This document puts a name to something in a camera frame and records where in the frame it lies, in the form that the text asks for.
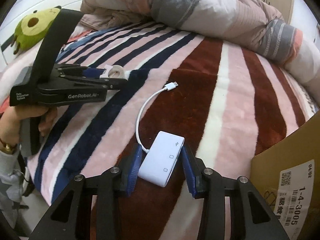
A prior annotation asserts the white usb hub adapter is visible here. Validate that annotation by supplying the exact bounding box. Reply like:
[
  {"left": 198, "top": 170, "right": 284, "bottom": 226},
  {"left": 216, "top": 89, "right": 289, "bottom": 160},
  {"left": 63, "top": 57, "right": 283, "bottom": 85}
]
[{"left": 135, "top": 82, "right": 184, "bottom": 187}]

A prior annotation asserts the green avocado plush toy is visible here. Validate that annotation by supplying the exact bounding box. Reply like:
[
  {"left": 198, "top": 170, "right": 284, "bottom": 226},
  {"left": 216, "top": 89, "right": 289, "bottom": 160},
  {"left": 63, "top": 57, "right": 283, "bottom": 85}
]
[{"left": 10, "top": 5, "right": 62, "bottom": 55}]

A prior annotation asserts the grey sleeve forearm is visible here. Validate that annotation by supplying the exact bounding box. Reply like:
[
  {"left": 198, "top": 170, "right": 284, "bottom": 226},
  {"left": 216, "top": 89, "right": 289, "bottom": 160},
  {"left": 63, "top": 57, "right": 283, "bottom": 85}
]
[{"left": 1, "top": 140, "right": 28, "bottom": 228}]

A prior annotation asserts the person's left hand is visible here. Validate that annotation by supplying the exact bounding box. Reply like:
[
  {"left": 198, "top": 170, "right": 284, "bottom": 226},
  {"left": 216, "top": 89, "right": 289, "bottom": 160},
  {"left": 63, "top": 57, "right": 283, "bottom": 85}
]
[{"left": 1, "top": 105, "right": 57, "bottom": 145}]

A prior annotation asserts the white bed headboard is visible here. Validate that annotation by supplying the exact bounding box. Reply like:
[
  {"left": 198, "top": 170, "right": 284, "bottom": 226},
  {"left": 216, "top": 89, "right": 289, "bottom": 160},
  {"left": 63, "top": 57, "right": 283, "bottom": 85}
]
[{"left": 0, "top": 0, "right": 101, "bottom": 66}]

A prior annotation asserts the striped bed blanket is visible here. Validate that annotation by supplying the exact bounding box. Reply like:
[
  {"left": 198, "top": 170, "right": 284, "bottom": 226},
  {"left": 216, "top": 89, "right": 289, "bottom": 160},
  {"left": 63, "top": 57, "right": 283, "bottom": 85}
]
[{"left": 27, "top": 22, "right": 318, "bottom": 204}]

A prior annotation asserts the striped pink grey duvet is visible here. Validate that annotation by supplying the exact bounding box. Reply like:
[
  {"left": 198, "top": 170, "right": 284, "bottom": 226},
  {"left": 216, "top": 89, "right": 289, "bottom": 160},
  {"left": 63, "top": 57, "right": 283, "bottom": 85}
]
[{"left": 81, "top": 0, "right": 319, "bottom": 90}]

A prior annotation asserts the cardboard box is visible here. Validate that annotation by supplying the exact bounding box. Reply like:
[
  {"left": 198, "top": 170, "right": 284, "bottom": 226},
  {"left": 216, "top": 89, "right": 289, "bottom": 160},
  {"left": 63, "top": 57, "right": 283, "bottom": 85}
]
[{"left": 250, "top": 113, "right": 319, "bottom": 239}]

